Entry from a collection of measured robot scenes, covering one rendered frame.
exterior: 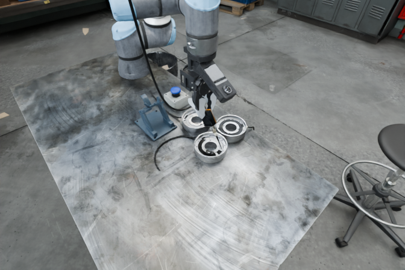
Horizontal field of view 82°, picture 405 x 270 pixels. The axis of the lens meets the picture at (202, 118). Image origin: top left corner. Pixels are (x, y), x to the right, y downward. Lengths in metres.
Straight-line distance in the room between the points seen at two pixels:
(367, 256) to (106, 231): 1.40
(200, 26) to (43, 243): 1.50
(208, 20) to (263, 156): 0.46
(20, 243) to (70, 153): 0.99
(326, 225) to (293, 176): 0.94
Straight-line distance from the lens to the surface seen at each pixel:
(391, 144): 1.33
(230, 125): 0.84
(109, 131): 0.90
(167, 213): 0.67
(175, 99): 0.90
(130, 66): 1.12
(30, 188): 1.99
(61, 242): 1.68
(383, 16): 3.76
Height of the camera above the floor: 1.40
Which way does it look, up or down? 43 degrees down
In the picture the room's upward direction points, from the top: straight up
